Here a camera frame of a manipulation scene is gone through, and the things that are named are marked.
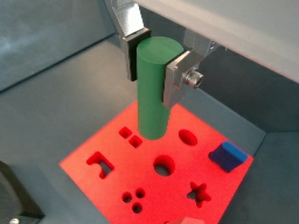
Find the gripper metal right finger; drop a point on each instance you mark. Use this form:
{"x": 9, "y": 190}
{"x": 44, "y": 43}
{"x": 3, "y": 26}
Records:
{"x": 182, "y": 73}

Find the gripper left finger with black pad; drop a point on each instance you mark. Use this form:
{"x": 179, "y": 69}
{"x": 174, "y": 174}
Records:
{"x": 127, "y": 19}

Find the green cylinder peg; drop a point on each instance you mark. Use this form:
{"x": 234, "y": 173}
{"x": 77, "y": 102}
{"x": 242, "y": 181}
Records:
{"x": 154, "y": 54}

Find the red shape sorter board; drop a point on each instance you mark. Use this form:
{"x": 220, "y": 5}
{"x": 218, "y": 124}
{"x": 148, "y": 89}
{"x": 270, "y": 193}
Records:
{"x": 150, "y": 181}

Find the blue rounded block peg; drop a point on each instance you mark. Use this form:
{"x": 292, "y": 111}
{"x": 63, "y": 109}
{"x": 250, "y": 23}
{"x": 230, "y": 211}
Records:
{"x": 227, "y": 156}

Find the pink hexagonal peg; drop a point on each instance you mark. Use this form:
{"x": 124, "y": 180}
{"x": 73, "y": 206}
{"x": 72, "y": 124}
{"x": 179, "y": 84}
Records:
{"x": 186, "y": 220}

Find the black curved holder stand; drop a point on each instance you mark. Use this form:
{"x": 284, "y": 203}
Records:
{"x": 17, "y": 207}

